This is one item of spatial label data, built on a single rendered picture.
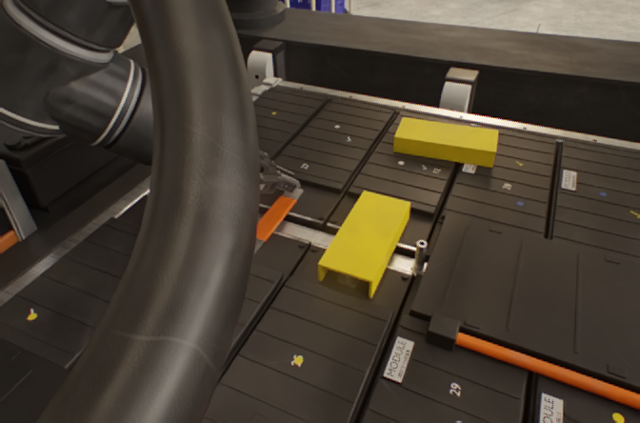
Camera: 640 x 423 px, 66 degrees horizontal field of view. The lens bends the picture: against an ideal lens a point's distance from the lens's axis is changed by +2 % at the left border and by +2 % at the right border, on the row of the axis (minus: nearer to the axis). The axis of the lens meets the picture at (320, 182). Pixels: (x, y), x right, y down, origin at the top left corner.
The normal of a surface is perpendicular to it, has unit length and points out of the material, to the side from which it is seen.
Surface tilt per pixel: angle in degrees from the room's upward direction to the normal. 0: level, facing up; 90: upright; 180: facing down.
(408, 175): 0
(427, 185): 0
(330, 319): 0
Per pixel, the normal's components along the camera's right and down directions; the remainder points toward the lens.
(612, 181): -0.02, -0.80
